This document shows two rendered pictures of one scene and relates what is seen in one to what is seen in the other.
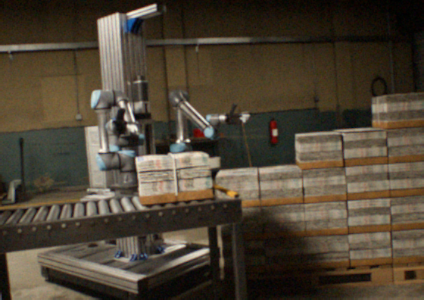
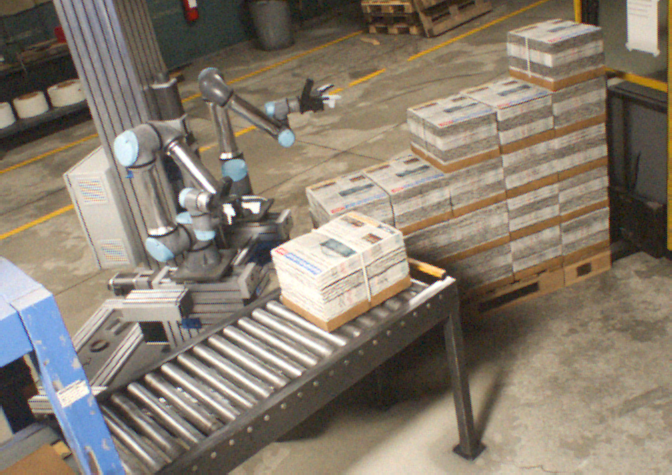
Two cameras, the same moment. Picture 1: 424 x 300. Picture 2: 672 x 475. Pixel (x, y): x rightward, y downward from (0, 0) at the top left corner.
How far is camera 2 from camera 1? 151 cm
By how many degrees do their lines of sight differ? 30
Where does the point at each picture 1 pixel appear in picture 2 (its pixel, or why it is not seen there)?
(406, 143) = (576, 105)
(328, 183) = (482, 183)
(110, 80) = (107, 90)
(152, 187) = (339, 302)
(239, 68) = not seen: outside the picture
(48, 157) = not seen: outside the picture
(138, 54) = (143, 31)
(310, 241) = (464, 264)
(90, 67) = not seen: outside the picture
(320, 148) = (469, 138)
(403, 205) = (574, 187)
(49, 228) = (250, 430)
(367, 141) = (528, 113)
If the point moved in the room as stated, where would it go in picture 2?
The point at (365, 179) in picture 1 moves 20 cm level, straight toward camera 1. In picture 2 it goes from (527, 165) to (543, 180)
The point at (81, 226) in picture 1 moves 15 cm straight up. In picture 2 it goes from (288, 407) to (277, 368)
